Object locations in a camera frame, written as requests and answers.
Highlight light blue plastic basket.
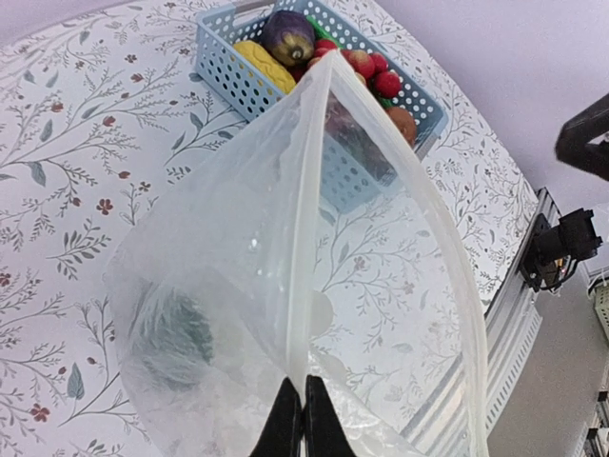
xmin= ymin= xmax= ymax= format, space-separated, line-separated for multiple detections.
xmin=197 ymin=1 xmax=448 ymax=213

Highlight aluminium front rail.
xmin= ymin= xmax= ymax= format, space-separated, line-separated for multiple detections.
xmin=399 ymin=188 xmax=562 ymax=457

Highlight red cherry tomato cluster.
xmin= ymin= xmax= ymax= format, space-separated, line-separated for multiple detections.
xmin=280 ymin=39 xmax=400 ymax=98

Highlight floral patterned tablecloth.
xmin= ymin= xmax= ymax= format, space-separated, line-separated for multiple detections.
xmin=0 ymin=0 xmax=541 ymax=457

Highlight purple eggplant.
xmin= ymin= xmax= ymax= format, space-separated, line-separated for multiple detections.
xmin=260 ymin=10 xmax=315 ymax=68

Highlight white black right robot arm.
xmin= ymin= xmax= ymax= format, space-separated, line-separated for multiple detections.
xmin=518 ymin=96 xmax=608 ymax=292

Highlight clear zip top bag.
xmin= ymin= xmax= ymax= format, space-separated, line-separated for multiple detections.
xmin=104 ymin=51 xmax=488 ymax=456

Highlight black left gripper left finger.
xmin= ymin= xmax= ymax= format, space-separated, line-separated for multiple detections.
xmin=249 ymin=377 xmax=302 ymax=457

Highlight yellow corn cob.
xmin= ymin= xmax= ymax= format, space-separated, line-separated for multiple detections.
xmin=233 ymin=40 xmax=296 ymax=93

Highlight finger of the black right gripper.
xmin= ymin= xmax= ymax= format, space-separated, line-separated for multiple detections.
xmin=555 ymin=95 xmax=609 ymax=181

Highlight green leafy vegetable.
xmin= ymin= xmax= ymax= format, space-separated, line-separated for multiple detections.
xmin=306 ymin=15 xmax=341 ymax=49

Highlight green bell pepper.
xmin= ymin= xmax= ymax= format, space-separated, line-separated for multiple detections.
xmin=129 ymin=287 xmax=214 ymax=392

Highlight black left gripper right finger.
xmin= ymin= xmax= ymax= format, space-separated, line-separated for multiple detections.
xmin=304 ymin=375 xmax=356 ymax=457

